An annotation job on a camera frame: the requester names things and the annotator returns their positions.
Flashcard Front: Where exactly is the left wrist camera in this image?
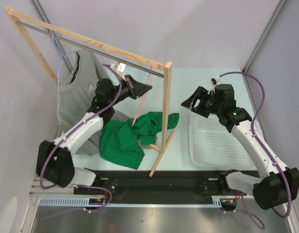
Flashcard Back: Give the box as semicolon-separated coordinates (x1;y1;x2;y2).
116;63;126;73

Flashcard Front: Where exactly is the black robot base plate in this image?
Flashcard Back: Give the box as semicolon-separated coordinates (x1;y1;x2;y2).
73;170;240;204

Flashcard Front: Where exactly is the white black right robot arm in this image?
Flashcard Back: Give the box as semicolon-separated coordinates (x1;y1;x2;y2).
181;84;299;210

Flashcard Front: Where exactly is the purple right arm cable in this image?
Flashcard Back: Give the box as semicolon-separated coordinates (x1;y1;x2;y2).
218;70;292;229

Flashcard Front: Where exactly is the blue wire hanger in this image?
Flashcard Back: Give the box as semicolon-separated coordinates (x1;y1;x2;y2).
51;32;76;85

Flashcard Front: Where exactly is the white perforated plastic basket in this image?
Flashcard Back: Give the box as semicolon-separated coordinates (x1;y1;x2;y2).
188;116;256;170

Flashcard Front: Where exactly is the wooden clothes rack frame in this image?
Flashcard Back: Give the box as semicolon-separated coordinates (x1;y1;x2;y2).
4;6;175;177

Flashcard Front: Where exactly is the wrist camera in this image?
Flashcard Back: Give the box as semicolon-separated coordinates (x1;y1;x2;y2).
211;75;221;91
116;63;126;73

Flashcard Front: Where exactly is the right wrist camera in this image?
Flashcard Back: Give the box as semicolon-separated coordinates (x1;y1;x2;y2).
211;75;221;91

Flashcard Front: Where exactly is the steel hanging rod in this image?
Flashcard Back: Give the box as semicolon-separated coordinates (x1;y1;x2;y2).
16;20;164;78

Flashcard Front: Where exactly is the white slotted cable duct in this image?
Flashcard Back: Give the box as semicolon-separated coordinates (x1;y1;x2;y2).
38;197;236;209

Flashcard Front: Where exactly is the green t shirt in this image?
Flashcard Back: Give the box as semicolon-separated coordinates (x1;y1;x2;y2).
99;111;181;170

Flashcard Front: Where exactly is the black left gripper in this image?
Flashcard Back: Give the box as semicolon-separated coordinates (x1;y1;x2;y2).
108;75;151;107

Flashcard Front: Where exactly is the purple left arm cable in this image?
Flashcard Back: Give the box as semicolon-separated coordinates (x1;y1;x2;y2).
39;63;123;190

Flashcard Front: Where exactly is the pink wire hanger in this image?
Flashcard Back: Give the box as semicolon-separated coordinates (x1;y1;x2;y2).
132;54;160;125

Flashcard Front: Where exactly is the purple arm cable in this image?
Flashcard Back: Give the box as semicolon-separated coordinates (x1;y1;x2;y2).
39;63;123;190
218;70;292;229

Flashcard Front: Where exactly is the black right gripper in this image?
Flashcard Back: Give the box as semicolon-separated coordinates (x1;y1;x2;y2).
181;86;222;118

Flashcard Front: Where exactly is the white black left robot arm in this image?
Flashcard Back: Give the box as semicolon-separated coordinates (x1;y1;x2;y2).
36;75;152;194

